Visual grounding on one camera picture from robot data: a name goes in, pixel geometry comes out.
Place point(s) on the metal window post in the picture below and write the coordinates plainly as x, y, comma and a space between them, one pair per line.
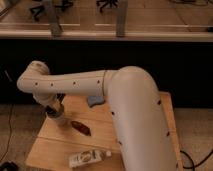
121, 18
55, 27

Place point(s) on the dark brown oval object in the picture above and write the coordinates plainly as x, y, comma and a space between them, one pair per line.
81, 128

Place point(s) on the left metal window post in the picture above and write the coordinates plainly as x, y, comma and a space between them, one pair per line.
55, 27

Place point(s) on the left black office chair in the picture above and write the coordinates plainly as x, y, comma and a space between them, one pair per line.
37, 10

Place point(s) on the white plastic bottle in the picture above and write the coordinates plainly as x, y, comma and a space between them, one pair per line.
88, 157

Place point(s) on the black office chair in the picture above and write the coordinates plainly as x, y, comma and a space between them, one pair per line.
106, 2
37, 10

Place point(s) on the right metal window post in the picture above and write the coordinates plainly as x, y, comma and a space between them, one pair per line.
121, 18

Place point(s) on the right black office chair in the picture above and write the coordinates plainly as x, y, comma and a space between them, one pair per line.
106, 2

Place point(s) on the blue eraser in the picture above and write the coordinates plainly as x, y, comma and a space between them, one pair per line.
95, 100

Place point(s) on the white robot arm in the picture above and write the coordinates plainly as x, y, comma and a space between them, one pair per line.
134, 101

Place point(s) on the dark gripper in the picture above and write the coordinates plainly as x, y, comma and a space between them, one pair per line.
55, 108

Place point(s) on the beige ceramic cup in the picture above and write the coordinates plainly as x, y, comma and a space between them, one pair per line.
61, 120

